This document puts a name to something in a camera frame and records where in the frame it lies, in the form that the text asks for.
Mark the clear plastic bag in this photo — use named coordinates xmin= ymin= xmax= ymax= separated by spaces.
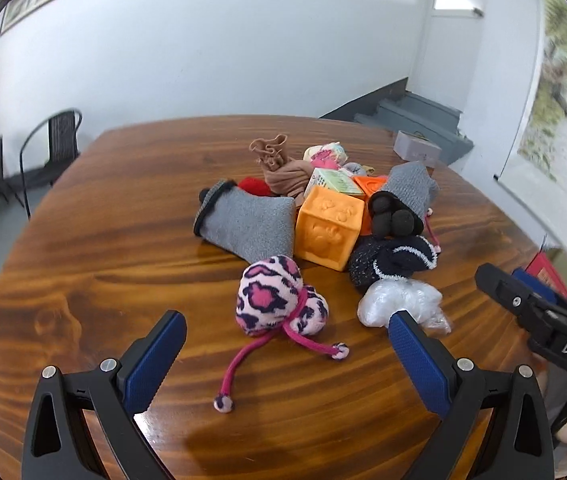
xmin=357 ymin=278 xmax=451 ymax=334

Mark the grey sock with black balls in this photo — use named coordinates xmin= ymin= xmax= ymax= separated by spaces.
xmin=368 ymin=162 xmax=440 ymax=240

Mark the dark navy sock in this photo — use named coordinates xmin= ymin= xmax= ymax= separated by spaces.
xmin=347 ymin=235 xmax=439 ymax=292

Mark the dark orange toy cube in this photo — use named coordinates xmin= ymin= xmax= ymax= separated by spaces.
xmin=353 ymin=176 xmax=387 ymax=236

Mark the light orange toy cube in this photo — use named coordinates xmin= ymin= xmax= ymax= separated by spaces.
xmin=294 ymin=186 xmax=365 ymax=271

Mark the grey yellow sock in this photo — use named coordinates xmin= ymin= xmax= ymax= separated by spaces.
xmin=341 ymin=162 xmax=376 ymax=177

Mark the green white carton box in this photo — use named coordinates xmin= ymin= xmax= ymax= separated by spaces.
xmin=304 ymin=168 xmax=364 ymax=198

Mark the pink foam curler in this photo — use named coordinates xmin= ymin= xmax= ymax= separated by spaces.
xmin=312 ymin=158 xmax=341 ymax=170

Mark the pink leopard plush pouch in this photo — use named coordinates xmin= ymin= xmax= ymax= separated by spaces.
xmin=213 ymin=255 xmax=349 ymax=414

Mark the brown stocking bundle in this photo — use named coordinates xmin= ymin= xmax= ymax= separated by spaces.
xmin=248 ymin=134 xmax=315 ymax=200

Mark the grey knit pouch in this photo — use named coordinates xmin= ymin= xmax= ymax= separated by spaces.
xmin=193 ymin=180 xmax=297 ymax=263

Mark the red pompom ball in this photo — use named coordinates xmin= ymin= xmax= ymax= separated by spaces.
xmin=236 ymin=177 xmax=274 ymax=197

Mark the pink rimmed storage box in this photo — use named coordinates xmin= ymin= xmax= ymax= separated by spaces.
xmin=526 ymin=247 xmax=567 ymax=298

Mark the landscape scroll painting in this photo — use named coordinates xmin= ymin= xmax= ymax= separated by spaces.
xmin=497 ymin=0 xmax=567 ymax=251

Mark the grey tin box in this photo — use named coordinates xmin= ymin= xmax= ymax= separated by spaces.
xmin=393 ymin=130 xmax=442 ymax=168

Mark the grey staircase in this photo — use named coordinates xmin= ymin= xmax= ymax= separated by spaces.
xmin=323 ymin=78 xmax=474 ymax=166

